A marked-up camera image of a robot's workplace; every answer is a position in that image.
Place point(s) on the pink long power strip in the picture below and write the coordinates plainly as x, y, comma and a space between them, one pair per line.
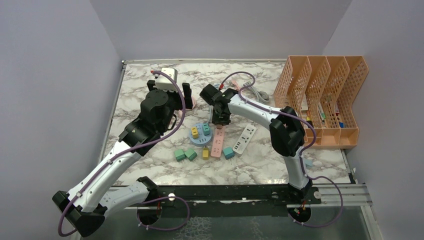
217, 144

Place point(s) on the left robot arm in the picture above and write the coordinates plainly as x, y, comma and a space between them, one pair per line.
85, 207

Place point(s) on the white power strip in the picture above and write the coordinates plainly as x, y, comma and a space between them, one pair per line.
244, 139

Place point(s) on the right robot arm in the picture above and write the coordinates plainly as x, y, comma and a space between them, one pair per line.
286, 131

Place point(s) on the green plug adapter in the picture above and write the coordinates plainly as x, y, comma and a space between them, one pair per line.
190, 154
179, 155

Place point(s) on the orange plastic file rack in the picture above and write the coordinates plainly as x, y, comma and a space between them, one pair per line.
322, 90

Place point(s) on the yellow plug adapter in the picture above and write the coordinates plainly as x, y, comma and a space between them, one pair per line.
194, 133
205, 153

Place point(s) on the teal plug adapter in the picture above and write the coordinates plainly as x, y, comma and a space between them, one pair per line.
206, 129
228, 153

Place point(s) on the blue round power strip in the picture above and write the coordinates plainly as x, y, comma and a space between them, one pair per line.
202, 140

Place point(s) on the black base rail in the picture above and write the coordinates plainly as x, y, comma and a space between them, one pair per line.
214, 201

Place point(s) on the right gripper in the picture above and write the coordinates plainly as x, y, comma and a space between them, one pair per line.
216, 121

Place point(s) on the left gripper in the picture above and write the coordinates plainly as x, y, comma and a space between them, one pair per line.
175, 94

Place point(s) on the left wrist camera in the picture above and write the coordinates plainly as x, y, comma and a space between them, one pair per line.
165, 79

